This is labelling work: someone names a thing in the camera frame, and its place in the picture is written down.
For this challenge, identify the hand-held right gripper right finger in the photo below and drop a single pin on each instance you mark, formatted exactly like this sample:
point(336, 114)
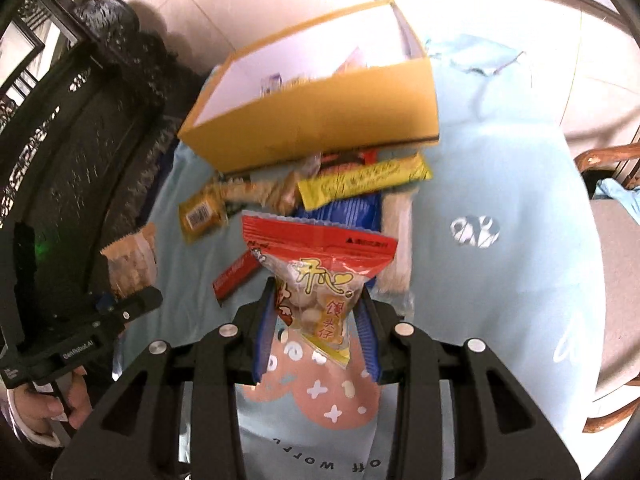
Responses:
point(370, 345)

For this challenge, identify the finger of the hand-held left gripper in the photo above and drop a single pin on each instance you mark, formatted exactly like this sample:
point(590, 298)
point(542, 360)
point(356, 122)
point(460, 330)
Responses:
point(135, 307)

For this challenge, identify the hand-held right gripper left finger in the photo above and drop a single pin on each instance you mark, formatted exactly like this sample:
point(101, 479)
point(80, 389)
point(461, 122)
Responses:
point(265, 340)

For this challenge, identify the tan biscuit snack packet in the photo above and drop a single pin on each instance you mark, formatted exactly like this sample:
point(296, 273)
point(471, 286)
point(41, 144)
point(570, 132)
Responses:
point(130, 265)

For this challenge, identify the red snack packet clear window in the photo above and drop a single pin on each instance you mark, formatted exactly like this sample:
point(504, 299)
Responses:
point(320, 260)

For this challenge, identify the yellow cardboard box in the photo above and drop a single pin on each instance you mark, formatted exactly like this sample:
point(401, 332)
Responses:
point(325, 120)

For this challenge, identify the small blue white snack packet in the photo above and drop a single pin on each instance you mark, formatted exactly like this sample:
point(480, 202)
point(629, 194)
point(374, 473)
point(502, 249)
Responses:
point(272, 85)

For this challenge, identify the person's left forearm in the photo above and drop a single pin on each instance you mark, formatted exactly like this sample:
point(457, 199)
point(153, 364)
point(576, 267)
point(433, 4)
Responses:
point(35, 440)

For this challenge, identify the person's left hand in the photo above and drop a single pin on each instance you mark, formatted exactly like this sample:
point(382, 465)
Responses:
point(80, 400)

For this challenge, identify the red snack bar packet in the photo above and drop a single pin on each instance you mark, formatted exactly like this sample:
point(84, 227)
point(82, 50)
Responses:
point(235, 275)

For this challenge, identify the beige snack packet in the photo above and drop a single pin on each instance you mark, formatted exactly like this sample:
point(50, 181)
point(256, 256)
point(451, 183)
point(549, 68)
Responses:
point(400, 240)

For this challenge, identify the light blue printed cloth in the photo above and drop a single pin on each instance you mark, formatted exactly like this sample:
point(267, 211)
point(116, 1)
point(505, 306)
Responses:
point(500, 310)

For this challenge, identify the long yellow brown snack packet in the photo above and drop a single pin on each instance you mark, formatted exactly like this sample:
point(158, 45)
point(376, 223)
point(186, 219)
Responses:
point(235, 200)

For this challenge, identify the dark carved wooden furniture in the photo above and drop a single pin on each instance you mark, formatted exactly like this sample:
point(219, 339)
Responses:
point(100, 150)

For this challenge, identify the yellow snack bar packet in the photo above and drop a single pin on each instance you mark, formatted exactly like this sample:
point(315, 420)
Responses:
point(360, 180)

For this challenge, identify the red black snack packet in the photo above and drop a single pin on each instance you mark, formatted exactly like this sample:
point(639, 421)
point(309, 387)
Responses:
point(350, 156)

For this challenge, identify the wooden chair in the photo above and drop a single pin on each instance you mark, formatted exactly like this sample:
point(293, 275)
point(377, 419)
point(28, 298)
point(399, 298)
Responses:
point(615, 285)

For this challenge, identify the light blue folded cloth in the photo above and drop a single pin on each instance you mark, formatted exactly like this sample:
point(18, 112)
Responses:
point(617, 195)

